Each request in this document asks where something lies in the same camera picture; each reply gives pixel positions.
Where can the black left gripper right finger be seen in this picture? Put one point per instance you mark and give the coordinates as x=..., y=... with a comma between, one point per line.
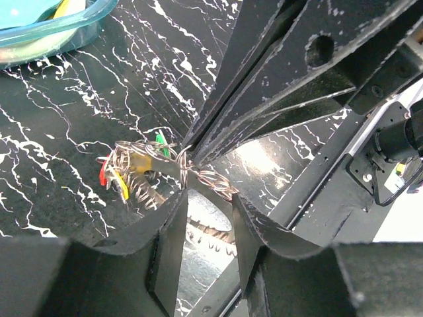
x=282, y=274

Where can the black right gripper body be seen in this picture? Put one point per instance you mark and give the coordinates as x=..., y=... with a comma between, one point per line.
x=341, y=196

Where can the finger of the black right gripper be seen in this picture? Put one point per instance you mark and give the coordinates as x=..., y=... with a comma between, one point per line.
x=259, y=24
x=329, y=53

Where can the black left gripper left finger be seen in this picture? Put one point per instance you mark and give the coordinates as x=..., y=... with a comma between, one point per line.
x=133, y=273

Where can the silver metal key disc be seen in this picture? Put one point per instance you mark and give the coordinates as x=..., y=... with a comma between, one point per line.
x=211, y=216

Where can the cream plate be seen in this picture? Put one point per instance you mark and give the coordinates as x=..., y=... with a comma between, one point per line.
x=41, y=47

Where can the teal plastic bin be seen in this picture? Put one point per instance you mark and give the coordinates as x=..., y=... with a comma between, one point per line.
x=87, y=22

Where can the blue dotted plate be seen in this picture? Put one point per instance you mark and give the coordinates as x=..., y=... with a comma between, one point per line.
x=16, y=13

